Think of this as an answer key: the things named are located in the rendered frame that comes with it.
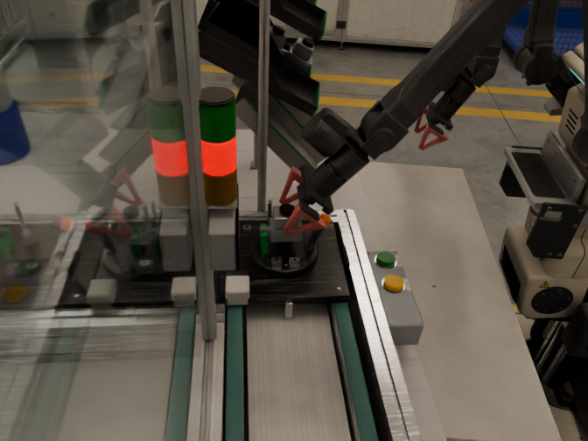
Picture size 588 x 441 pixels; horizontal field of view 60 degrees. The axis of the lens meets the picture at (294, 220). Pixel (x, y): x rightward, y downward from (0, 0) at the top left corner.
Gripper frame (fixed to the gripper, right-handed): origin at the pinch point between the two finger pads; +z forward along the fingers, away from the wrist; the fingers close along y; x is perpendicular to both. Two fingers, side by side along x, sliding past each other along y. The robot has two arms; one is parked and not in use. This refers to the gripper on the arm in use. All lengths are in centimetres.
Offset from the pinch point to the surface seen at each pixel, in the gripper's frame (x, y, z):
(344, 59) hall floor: 139, -364, 31
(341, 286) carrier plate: 14.9, 9.6, 1.0
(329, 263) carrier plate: 13.8, 3.1, 2.0
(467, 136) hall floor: 186, -222, -12
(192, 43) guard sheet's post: -37.3, 19.8, -22.5
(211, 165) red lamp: -26.0, 20.9, -11.4
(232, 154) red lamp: -24.7, 20.0, -14.1
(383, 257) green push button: 22.7, 1.8, -5.7
